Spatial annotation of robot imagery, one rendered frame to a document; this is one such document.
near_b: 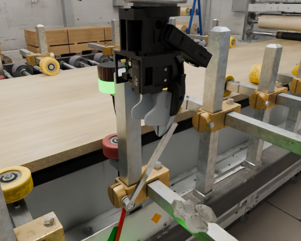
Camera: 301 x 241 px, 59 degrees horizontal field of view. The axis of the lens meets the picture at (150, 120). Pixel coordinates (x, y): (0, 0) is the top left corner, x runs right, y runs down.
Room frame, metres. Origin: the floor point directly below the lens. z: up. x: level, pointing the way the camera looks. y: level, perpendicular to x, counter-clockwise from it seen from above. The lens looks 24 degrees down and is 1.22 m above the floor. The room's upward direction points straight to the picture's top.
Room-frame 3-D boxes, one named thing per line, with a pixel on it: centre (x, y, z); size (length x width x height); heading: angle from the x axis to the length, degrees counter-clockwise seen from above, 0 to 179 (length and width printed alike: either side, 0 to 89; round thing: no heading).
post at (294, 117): (0.93, -0.55, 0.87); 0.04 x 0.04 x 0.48; 38
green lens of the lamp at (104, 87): (0.50, 0.07, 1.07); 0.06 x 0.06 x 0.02
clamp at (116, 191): (0.48, 0.03, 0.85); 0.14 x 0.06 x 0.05; 128
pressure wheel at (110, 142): (0.58, 0.08, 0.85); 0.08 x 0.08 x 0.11
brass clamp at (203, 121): (0.63, -0.17, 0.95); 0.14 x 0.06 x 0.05; 128
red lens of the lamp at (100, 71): (0.50, 0.07, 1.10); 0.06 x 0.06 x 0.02
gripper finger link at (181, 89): (0.40, -0.03, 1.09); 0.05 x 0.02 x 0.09; 38
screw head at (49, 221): (0.36, 0.18, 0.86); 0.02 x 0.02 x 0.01
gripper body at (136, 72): (0.41, 0.00, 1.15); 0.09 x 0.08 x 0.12; 128
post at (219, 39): (0.62, -0.15, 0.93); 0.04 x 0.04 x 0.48; 38
